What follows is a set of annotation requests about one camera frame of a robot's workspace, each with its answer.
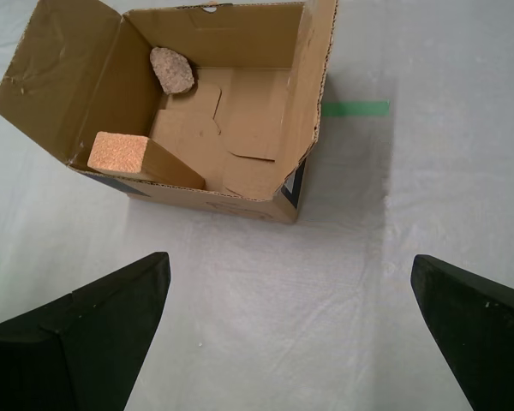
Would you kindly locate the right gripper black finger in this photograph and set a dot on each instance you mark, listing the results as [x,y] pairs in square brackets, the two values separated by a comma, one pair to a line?
[68,355]
[484,342]

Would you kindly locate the light wooden block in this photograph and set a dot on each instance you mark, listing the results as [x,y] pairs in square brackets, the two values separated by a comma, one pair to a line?
[117,152]

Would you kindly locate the brown cardboard box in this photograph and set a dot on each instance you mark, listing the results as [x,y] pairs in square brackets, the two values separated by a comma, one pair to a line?
[257,120]

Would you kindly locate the speckled pink granite rock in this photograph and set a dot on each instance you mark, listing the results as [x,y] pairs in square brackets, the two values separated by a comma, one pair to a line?
[171,70]

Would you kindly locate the white plastic table cover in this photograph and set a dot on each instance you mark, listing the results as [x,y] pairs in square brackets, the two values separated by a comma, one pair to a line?
[325,278]

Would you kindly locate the green tape strip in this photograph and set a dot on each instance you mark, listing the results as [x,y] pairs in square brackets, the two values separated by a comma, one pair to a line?
[355,109]

